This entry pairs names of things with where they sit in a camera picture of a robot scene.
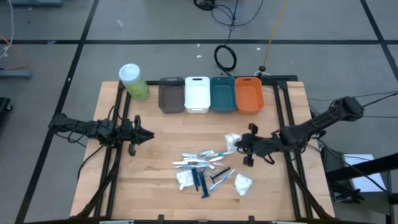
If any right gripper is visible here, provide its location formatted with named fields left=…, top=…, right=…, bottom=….
left=235, top=123, right=282, bottom=167

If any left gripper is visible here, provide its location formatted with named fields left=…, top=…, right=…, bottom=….
left=121, top=114, right=155, bottom=157

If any clear bag of cotton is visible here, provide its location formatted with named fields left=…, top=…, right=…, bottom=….
left=233, top=173, right=254, bottom=197
left=175, top=169, right=195, bottom=192
left=224, top=133, right=242, bottom=154

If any teal toothbrush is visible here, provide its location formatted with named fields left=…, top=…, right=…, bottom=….
left=205, top=151, right=234, bottom=159

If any light blue toothbrush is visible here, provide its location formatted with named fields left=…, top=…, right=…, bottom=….
left=209, top=168, right=236, bottom=192

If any blue white toothbrush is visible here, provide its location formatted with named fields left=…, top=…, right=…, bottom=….
left=174, top=164, right=213, bottom=170

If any orange plastic bin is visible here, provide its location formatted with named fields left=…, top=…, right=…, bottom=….
left=234, top=77, right=266, bottom=115

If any teal plastic bin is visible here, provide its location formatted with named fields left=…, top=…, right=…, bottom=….
left=210, top=76, right=238, bottom=113

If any green disinfecting wipes canister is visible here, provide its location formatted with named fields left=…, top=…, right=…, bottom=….
left=118, top=63, right=150, bottom=102

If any white plastic bin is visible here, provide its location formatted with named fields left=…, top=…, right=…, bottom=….
left=184, top=76, right=211, bottom=114

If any black clamp device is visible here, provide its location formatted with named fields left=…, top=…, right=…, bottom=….
left=330, top=183, right=366, bottom=205

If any black metal beam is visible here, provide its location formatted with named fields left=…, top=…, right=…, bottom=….
left=325, top=152, right=398, bottom=185

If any white box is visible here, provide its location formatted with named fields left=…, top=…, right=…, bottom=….
left=341, top=154, right=386, bottom=193

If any black floor object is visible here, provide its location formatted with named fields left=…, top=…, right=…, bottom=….
left=0, top=96, right=13, bottom=114

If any grey metal bar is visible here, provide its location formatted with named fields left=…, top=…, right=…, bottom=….
left=9, top=0, right=63, bottom=7

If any black aluminium table frame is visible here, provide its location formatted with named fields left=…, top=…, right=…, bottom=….
left=73, top=74, right=333, bottom=224

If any coiled black floor cable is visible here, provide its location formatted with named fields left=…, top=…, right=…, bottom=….
left=213, top=44, right=238, bottom=73

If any long yellow cable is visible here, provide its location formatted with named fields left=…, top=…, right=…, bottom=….
left=262, top=0, right=289, bottom=68

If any long black cable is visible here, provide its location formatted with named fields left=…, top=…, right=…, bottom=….
left=211, top=0, right=265, bottom=47

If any black side cable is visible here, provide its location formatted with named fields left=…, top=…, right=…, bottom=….
left=307, top=91, right=398, bottom=102

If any grey metal base plate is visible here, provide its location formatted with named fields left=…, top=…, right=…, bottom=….
left=0, top=70, right=33, bottom=80

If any thin yellow floor cable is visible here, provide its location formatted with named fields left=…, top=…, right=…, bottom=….
left=0, top=33, right=29, bottom=71

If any black cable bundle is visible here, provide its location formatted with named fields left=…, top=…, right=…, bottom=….
left=193, top=0, right=218, bottom=12

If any thin white cable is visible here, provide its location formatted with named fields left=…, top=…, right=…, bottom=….
left=0, top=0, right=15, bottom=60

